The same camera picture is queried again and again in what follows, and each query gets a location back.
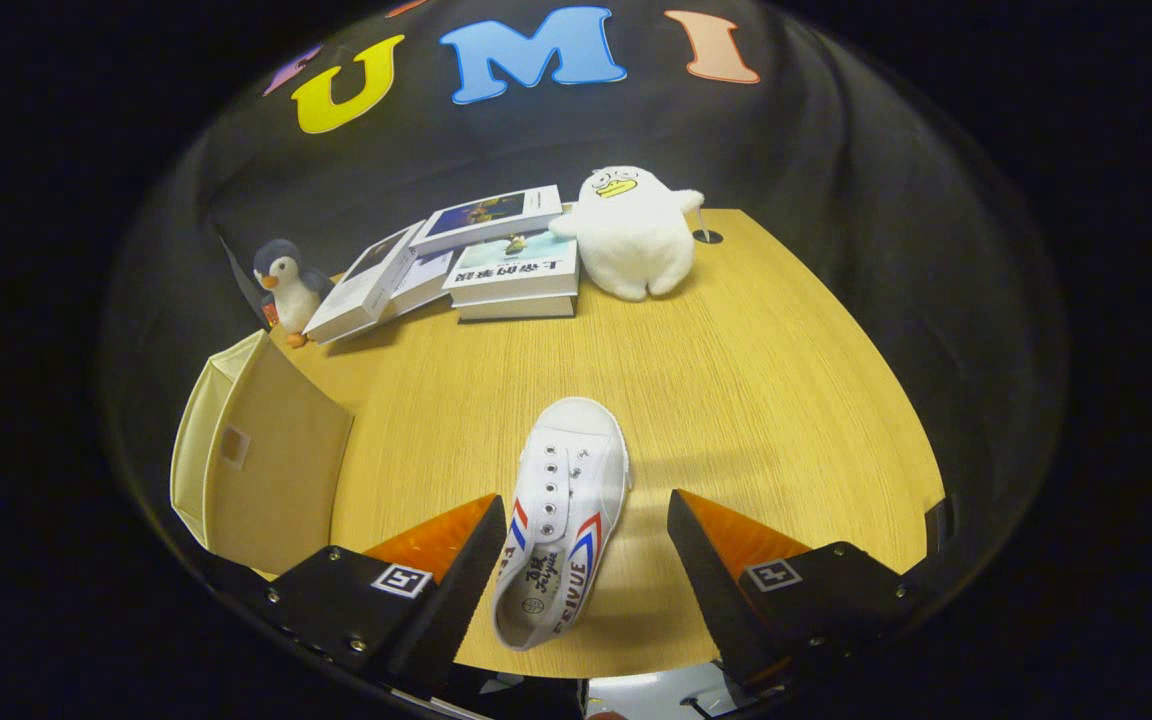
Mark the white duck plush toy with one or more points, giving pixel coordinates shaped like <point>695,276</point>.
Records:
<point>631,240</point>

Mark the white canvas shoe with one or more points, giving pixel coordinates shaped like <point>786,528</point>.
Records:
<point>576,450</point>

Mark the black backdrop cloth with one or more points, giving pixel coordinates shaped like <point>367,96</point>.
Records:
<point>786,150</point>

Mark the grey penguin plush toy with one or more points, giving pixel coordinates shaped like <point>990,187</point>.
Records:
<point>291,290</point>

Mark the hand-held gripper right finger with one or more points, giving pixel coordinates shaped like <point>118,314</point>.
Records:
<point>711,590</point>

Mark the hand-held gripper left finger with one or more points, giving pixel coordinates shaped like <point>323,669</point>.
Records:
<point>461,590</point>

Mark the plain white book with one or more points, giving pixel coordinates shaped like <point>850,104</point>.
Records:
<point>426,275</point>

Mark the book with portrait cover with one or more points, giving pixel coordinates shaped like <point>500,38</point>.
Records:
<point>361,285</point>

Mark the book with teal cover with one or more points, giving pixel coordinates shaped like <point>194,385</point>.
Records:
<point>516,270</point>

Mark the book with blue cover picture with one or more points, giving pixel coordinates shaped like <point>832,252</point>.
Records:
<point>481,215</point>

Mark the beige fabric storage box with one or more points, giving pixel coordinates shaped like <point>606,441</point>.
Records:
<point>276,480</point>

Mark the dark round table grommet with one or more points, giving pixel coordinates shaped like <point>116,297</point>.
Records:
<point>707,237</point>

